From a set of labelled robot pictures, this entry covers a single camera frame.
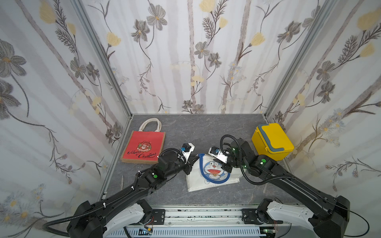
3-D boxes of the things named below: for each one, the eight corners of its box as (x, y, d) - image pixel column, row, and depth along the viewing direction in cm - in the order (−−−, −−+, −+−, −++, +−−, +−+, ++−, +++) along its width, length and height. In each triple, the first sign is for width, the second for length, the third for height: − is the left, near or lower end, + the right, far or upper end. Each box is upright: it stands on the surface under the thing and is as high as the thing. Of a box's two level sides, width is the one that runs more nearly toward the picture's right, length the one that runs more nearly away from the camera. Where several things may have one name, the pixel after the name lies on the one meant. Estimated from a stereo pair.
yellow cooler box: (257, 165, 95) (267, 153, 83) (249, 136, 110) (256, 123, 98) (284, 165, 95) (297, 153, 83) (272, 136, 110) (282, 123, 98)
